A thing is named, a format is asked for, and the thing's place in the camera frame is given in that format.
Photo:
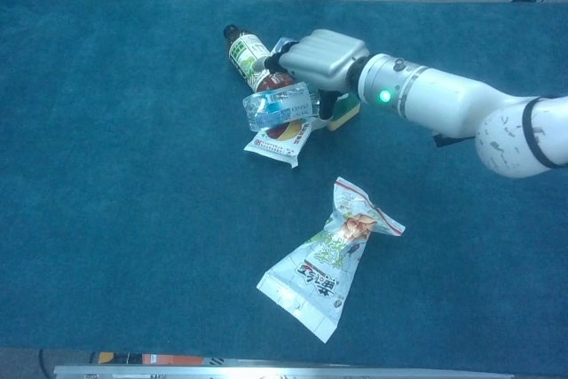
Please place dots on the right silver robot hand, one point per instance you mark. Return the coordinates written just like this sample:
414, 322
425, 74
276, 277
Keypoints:
324, 57

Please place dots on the clear plastic box with label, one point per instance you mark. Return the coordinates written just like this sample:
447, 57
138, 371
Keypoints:
280, 47

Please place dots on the green and yellow sponge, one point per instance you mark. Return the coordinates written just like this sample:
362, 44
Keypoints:
344, 112

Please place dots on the clear water bottle white cap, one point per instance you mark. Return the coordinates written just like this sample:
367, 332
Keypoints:
275, 108

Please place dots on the brown tea bottle green label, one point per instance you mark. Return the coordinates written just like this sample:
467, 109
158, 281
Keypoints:
242, 48

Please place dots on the small white snack packet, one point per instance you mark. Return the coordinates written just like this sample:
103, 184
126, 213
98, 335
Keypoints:
275, 144

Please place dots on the large white snack bag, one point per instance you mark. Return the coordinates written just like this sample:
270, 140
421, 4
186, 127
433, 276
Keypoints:
319, 272

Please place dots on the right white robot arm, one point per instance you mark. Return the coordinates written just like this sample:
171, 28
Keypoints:
444, 95

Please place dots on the blue felt table cover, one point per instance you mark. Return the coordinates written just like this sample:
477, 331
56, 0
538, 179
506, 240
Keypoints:
111, 197

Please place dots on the orange flat object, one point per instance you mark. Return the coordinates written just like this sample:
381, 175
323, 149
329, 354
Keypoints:
173, 359

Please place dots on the yellow plastic part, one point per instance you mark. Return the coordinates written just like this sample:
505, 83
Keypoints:
106, 357

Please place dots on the aluminium rail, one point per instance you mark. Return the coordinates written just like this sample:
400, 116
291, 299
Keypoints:
266, 371

